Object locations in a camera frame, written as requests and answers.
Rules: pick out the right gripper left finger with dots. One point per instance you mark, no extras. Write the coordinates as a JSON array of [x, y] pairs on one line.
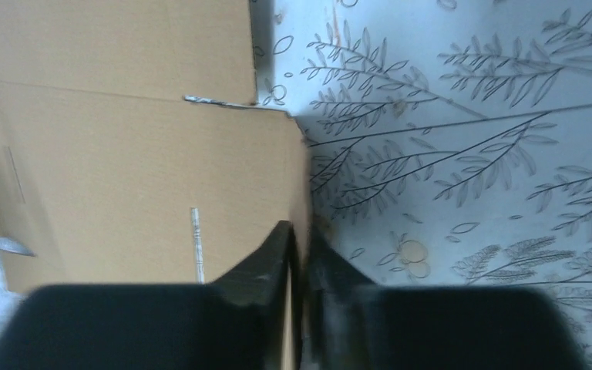
[[233, 322]]

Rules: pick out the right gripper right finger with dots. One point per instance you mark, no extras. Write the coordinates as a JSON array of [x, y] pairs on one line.
[[355, 323]]

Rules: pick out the brown cardboard box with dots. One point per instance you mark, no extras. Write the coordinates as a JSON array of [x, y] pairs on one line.
[[131, 151]]

